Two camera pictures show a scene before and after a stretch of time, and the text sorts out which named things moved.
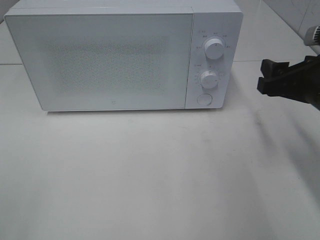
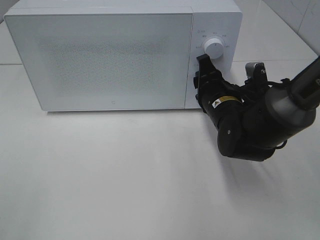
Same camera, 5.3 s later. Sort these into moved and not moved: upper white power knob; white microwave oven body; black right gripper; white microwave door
Moved: black right gripper
Not moved: upper white power knob; white microwave oven body; white microwave door
